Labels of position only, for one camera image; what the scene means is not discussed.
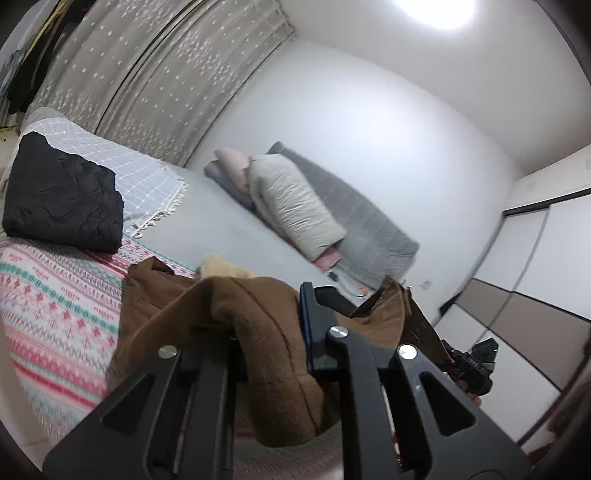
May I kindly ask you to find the brown coat with fur collar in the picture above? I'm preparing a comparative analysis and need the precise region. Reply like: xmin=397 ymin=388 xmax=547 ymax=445
xmin=106 ymin=252 xmax=456 ymax=449

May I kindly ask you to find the wardrobe with sliding doors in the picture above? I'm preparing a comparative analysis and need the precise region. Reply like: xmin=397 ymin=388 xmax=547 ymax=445
xmin=435 ymin=147 xmax=590 ymax=452

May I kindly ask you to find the grey headboard cushion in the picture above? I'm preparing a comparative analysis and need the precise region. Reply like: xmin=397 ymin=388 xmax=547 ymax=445
xmin=269 ymin=141 xmax=420 ymax=289

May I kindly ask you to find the patterned striped blanket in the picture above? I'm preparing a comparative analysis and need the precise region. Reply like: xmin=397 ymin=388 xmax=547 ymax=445
xmin=0 ymin=234 xmax=199 ymax=444

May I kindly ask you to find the grey bed sheet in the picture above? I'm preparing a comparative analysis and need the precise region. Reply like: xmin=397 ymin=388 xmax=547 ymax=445
xmin=139 ymin=167 xmax=363 ymax=306

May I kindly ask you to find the grey checked blanket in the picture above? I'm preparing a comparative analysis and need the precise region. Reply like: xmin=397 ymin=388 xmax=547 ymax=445
xmin=23 ymin=107 xmax=187 ymax=238

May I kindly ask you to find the folded white duvet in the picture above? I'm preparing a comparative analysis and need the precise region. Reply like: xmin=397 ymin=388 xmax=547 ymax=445
xmin=247 ymin=154 xmax=346 ymax=262

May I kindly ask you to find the small black garment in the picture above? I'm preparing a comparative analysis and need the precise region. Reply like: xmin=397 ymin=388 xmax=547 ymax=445
xmin=2 ymin=132 xmax=124 ymax=254

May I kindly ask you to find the grey star curtain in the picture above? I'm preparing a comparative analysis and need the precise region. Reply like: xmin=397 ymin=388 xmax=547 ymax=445
xmin=31 ymin=0 xmax=294 ymax=167

